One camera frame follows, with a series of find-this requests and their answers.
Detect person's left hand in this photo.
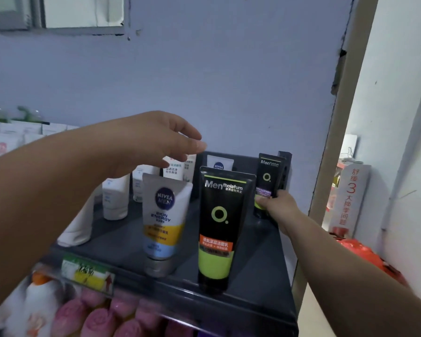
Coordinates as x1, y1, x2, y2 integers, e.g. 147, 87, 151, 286
105, 110, 208, 179

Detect person's right hand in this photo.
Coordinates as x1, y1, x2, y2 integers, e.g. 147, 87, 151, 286
254, 189, 305, 238

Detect dark grey shelf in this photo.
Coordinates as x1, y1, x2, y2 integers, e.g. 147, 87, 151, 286
31, 150, 299, 337

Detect row of green-leaf tubes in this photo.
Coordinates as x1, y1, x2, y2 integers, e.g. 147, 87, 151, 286
0, 132, 44, 159

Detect person's left forearm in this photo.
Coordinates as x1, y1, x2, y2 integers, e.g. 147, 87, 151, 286
0, 124, 115, 313

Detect person's right forearm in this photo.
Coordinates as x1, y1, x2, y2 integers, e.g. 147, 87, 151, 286
284, 213, 421, 337

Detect pink bottles on lower shelf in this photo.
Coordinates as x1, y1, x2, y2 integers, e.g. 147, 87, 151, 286
50, 286, 197, 337

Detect white red-print rolled sign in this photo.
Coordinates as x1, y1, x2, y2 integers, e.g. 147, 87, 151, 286
328, 163, 372, 239

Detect white board panel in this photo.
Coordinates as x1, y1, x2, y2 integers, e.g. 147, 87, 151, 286
380, 54, 421, 309

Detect grey framed window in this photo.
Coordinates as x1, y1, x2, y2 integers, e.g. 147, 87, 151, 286
0, 0, 131, 36

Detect green yellow price tag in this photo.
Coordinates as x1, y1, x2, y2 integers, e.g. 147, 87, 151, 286
60, 254, 116, 296

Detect wooden door frame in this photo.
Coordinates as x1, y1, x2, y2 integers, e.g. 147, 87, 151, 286
291, 0, 380, 313

